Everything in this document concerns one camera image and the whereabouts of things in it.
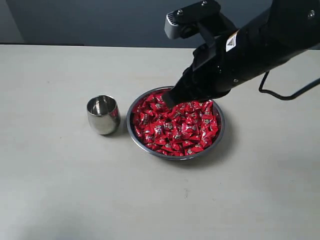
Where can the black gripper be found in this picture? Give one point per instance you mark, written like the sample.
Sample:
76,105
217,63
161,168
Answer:
215,70

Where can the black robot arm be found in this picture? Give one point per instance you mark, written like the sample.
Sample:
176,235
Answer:
281,32

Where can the pile of red wrapped candies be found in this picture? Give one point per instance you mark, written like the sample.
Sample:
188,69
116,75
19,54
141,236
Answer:
175,127

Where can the stainless steel bowl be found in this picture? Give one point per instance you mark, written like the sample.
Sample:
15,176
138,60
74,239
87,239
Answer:
175,123

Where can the stainless steel cup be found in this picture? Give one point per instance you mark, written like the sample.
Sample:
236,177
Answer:
103,114

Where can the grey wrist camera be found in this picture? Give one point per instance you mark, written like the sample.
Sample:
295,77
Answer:
203,17

